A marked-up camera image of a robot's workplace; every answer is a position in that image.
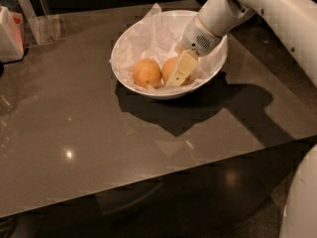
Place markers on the white crumpled paper liner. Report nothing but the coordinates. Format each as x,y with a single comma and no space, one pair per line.
148,40

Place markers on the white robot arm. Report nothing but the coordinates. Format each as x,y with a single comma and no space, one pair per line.
295,23

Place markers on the white bowl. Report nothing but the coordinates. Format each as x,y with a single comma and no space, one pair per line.
171,91

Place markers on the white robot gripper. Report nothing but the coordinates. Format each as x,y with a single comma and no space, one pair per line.
197,37

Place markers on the orange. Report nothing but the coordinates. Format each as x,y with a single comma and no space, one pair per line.
168,69
146,72

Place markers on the white and orange box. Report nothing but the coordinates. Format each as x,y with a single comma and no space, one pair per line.
12,37

